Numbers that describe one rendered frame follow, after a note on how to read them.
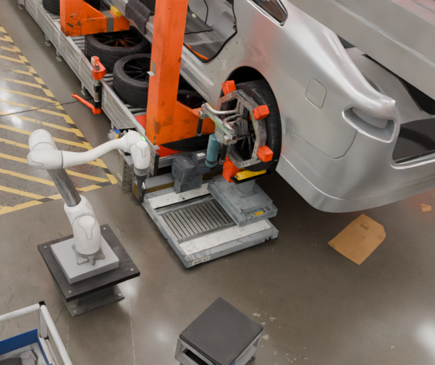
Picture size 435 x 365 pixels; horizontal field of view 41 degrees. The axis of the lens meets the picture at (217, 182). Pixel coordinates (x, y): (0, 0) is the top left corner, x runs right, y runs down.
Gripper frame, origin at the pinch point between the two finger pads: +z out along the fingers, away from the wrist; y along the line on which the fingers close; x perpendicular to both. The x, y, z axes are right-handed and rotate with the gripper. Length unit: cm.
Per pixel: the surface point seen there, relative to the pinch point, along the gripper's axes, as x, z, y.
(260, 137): 89, -22, -13
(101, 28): 47, 3, -274
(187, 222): 51, 66, -38
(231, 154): 85, 11, -42
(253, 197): 106, 52, -35
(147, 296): -1, 73, 18
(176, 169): 51, 36, -69
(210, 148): 70, 6, -49
